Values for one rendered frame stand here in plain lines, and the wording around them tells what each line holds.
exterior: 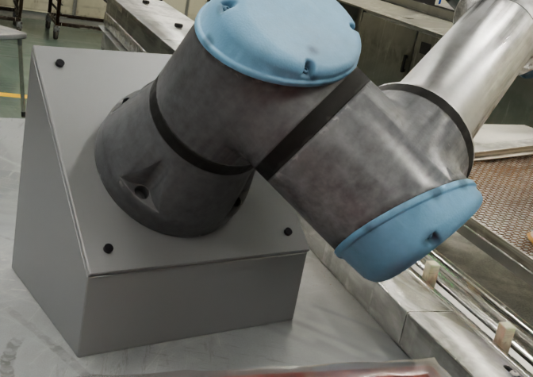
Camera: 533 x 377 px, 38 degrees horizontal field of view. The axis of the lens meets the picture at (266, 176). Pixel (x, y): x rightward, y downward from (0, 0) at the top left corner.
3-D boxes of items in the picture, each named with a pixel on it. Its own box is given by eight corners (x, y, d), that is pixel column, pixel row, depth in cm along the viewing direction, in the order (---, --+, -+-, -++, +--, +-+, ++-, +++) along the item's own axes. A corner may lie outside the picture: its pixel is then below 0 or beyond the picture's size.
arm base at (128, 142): (103, 232, 67) (148, 175, 60) (87, 89, 74) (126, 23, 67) (253, 241, 75) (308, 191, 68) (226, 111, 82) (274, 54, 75)
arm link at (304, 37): (208, 32, 72) (284, -73, 62) (311, 137, 72) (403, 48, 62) (124, 88, 64) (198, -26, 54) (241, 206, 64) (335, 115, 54)
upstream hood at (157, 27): (104, 16, 244) (107, -11, 242) (160, 24, 251) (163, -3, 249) (220, 136, 135) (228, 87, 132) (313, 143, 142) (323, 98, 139)
